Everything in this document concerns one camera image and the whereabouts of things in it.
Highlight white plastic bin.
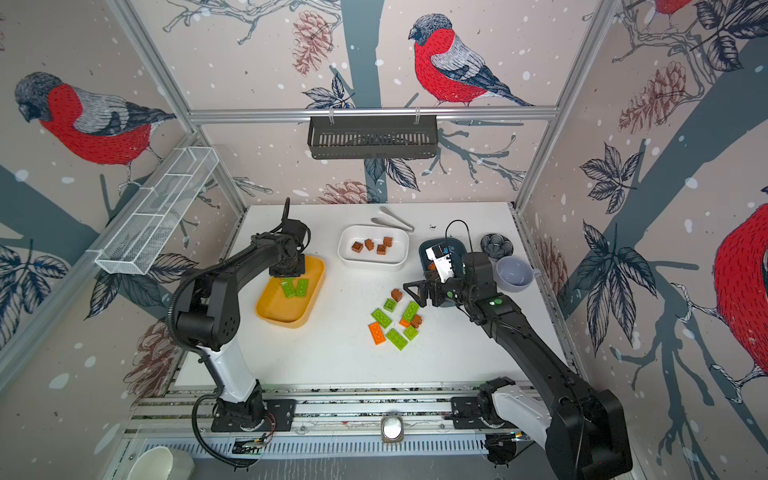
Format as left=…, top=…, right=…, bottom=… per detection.
left=337, top=225, right=410, bottom=270

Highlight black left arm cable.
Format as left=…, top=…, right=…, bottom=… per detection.
left=191, top=389, right=265, bottom=470

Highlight green 2x3 lego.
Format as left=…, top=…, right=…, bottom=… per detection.
left=401, top=301, right=419, bottom=323
left=295, top=278, right=310, bottom=298

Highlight lavender plastic bowl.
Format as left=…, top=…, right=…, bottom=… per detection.
left=494, top=256, right=541, bottom=293

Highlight green 2x4 lego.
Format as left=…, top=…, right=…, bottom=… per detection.
left=371, top=308, right=392, bottom=329
left=385, top=328, right=408, bottom=351
left=280, top=278, right=295, bottom=298

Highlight green 2x2 lego bottom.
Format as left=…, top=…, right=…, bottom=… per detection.
left=403, top=325, right=419, bottom=341

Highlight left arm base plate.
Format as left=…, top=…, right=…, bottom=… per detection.
left=211, top=399, right=297, bottom=433

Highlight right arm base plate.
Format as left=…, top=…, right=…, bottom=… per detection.
left=444, top=396, right=515, bottom=430

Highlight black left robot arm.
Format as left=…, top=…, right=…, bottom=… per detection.
left=166, top=219, right=311, bottom=424

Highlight orange 2x4 lego bottom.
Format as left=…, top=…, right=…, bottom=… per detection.
left=368, top=322, right=387, bottom=345

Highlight round silver button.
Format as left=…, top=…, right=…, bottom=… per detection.
left=380, top=415, right=405, bottom=443

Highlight yellow plastic bin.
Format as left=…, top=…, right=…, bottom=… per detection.
left=255, top=256, right=326, bottom=329

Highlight dark patterned ceramic bowl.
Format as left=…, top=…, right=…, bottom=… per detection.
left=481, top=233, right=514, bottom=260

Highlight green 2x3 lego top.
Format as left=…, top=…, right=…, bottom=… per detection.
left=295, top=278, right=310, bottom=298

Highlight black hanging wire basket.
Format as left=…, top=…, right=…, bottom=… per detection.
left=307, top=115, right=439, bottom=160

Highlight white bowl bottom left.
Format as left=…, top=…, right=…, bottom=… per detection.
left=127, top=446, right=195, bottom=480

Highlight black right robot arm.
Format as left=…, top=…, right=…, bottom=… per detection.
left=403, top=245, right=633, bottom=479

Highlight green 2x4 lego bottom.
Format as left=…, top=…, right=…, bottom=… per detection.
left=385, top=328, right=408, bottom=351

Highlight metal tongs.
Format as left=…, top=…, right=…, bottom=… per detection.
left=370, top=206, right=415, bottom=233

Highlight teal plastic bin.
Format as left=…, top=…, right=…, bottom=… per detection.
left=418, top=237, right=467, bottom=279

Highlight white wire mesh shelf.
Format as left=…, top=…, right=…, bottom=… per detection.
left=95, top=146, right=219, bottom=275

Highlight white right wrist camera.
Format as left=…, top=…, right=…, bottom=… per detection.
left=426, top=242, right=455, bottom=283

